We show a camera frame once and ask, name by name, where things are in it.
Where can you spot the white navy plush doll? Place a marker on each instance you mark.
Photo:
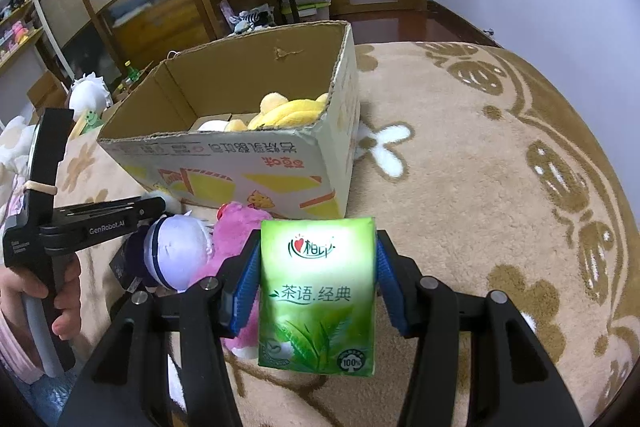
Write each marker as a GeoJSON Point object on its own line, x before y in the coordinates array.
{"type": "Point", "coordinates": [175, 252]}

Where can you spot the white fluffy plush toy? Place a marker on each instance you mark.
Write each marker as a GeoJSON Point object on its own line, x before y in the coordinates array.
{"type": "Point", "coordinates": [90, 89]}

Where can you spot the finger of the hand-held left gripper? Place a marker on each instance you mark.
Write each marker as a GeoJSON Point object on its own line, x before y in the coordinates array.
{"type": "Point", "coordinates": [152, 209]}

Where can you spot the green tissue pack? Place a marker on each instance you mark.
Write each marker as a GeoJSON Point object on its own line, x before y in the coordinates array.
{"type": "Point", "coordinates": [316, 292]}

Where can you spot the wall shelf with toys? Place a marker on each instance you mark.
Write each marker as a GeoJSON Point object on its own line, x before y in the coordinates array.
{"type": "Point", "coordinates": [17, 27]}

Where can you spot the yellow plush toy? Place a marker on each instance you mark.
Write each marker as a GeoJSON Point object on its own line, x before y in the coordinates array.
{"type": "Point", "coordinates": [287, 112]}

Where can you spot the printed cardboard box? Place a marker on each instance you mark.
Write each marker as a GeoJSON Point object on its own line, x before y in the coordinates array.
{"type": "Point", "coordinates": [240, 167]}

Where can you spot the cream plush toy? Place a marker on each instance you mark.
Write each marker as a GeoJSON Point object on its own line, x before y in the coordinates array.
{"type": "Point", "coordinates": [15, 152]}

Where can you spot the plain brown cardboard box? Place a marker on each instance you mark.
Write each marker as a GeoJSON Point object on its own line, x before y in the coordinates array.
{"type": "Point", "coordinates": [47, 91]}

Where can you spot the person's left hand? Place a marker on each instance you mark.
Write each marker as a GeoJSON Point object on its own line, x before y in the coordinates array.
{"type": "Point", "coordinates": [67, 302]}

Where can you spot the striped plush toy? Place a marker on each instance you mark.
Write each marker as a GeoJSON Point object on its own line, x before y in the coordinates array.
{"type": "Point", "coordinates": [252, 19]}

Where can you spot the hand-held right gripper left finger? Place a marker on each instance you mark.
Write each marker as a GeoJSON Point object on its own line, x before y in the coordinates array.
{"type": "Point", "coordinates": [244, 289]}

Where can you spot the green frog toy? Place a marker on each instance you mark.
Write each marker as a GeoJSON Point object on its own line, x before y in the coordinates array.
{"type": "Point", "coordinates": [92, 118]}

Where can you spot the green bottle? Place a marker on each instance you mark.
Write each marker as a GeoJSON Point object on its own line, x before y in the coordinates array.
{"type": "Point", "coordinates": [131, 74]}

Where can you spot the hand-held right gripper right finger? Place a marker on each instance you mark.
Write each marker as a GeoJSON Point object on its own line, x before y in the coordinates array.
{"type": "Point", "coordinates": [394, 292]}

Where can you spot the pink plush toy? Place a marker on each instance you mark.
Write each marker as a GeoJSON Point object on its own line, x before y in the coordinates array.
{"type": "Point", "coordinates": [239, 227]}

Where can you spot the person's left forearm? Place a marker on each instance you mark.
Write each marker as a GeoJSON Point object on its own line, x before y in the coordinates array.
{"type": "Point", "coordinates": [15, 347]}

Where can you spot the white curved pole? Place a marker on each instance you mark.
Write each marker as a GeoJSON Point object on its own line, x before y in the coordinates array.
{"type": "Point", "coordinates": [47, 27]}

